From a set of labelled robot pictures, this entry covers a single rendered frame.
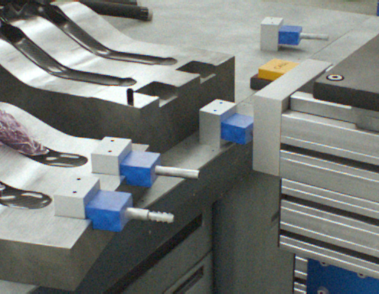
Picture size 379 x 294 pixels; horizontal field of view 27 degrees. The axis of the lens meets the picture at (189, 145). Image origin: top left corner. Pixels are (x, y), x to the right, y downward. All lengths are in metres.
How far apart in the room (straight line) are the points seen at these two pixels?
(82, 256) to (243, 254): 0.63
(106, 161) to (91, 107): 0.18
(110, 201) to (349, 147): 0.27
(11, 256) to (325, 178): 0.34
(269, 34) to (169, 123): 0.49
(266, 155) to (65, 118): 0.41
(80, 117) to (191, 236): 0.27
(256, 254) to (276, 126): 0.70
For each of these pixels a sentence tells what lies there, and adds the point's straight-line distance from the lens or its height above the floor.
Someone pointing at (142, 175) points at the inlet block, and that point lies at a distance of 0.96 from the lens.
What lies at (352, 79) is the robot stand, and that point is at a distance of 0.75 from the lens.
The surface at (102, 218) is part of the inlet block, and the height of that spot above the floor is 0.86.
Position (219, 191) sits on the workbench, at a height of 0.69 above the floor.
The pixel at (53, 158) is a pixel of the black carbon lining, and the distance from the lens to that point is 1.03.
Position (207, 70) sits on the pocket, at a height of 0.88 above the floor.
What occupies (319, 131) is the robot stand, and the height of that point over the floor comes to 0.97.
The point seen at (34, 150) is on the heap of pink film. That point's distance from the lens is 1.03.
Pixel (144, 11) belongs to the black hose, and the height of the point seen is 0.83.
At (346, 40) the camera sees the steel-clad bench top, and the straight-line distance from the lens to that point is 1.66.
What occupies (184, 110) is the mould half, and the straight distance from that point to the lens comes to 1.17.
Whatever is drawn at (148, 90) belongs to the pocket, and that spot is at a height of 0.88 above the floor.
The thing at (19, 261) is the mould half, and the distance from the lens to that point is 0.87.
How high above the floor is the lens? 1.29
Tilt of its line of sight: 25 degrees down
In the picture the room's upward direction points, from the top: 1 degrees counter-clockwise
